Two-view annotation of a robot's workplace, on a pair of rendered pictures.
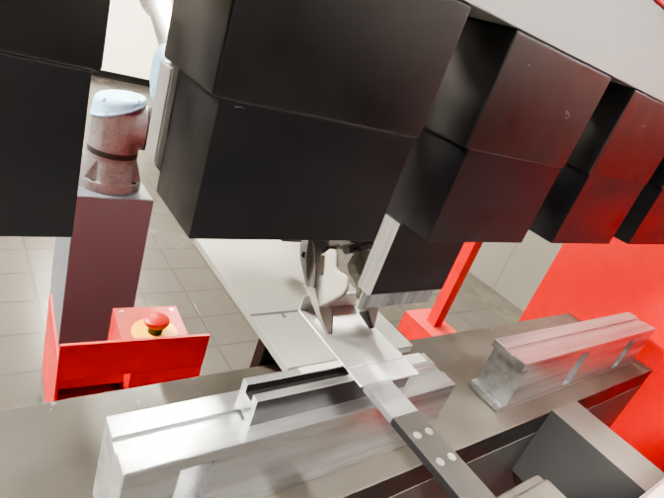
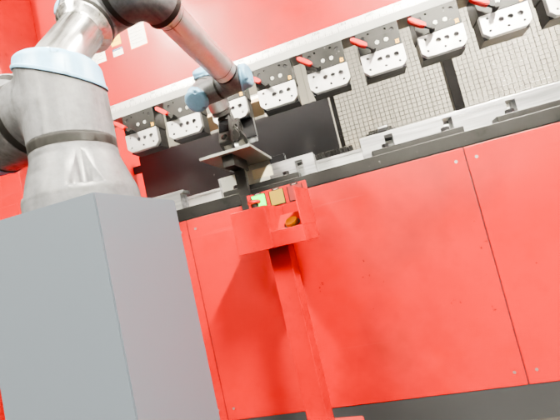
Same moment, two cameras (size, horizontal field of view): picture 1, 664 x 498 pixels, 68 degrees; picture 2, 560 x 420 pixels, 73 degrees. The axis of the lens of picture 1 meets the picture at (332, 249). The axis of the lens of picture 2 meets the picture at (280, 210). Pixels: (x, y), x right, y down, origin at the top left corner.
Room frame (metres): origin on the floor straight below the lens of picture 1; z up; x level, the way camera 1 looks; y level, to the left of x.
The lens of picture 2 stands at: (1.20, 1.18, 0.67)
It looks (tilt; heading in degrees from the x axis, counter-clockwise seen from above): 5 degrees up; 236
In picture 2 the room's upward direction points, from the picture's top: 13 degrees counter-clockwise
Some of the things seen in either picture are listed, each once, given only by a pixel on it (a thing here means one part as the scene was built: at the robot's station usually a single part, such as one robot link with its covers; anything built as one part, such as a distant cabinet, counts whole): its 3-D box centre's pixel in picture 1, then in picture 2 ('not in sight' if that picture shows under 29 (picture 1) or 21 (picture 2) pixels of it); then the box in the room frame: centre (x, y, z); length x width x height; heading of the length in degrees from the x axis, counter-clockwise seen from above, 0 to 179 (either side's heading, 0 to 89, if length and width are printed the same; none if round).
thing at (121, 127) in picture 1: (120, 120); (62, 102); (1.13, 0.59, 0.94); 0.13 x 0.12 x 0.14; 125
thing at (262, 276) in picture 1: (296, 290); (237, 158); (0.55, 0.02, 1.00); 0.26 x 0.18 x 0.01; 43
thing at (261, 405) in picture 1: (333, 382); (261, 164); (0.41, -0.05, 0.98); 0.20 x 0.03 x 0.03; 133
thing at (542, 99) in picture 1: (483, 138); (231, 103); (0.46, -0.09, 1.26); 0.15 x 0.09 x 0.17; 133
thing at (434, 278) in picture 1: (411, 264); (244, 132); (0.44, -0.08, 1.13); 0.10 x 0.02 x 0.10; 133
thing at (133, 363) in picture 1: (122, 353); (273, 216); (0.60, 0.26, 0.75); 0.20 x 0.16 x 0.18; 129
